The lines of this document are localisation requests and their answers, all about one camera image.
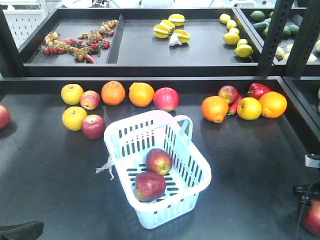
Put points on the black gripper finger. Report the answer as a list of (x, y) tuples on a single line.
[(25, 231)]

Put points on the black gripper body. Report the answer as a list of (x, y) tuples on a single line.
[(306, 193)]

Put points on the red yellow apple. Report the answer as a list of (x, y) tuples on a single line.
[(311, 220), (158, 161)]

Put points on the light blue plastic basket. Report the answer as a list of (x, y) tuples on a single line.
[(130, 139)]

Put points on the large orange right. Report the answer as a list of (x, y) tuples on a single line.
[(273, 104)]

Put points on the red chili pepper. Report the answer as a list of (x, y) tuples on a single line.
[(233, 109)]

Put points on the red bell pepper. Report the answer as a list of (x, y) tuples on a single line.
[(257, 90)]

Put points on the red apple far corner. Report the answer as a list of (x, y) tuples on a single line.
[(5, 116)]

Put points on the yellow pear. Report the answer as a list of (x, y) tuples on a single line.
[(73, 116), (71, 94)]

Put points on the orange with navel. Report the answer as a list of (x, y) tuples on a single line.
[(214, 108)]

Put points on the dark red apple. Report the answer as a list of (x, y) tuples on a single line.
[(229, 93)]

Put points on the black wooden display stand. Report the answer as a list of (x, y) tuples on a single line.
[(47, 172)]

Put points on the yellow pear back left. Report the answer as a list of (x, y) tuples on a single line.
[(71, 94)]

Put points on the pink red small apple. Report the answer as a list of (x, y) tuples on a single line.
[(90, 100)]

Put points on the orange middle left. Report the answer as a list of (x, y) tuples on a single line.
[(113, 93)]

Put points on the red apple beside oranges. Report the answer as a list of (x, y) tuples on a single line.
[(166, 99)]

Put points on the orange middle right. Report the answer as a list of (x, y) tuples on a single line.
[(141, 94)]

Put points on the white garlic bulb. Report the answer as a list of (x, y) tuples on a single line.
[(174, 40)]

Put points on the black shelf upright post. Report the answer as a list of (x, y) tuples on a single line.
[(279, 18)]

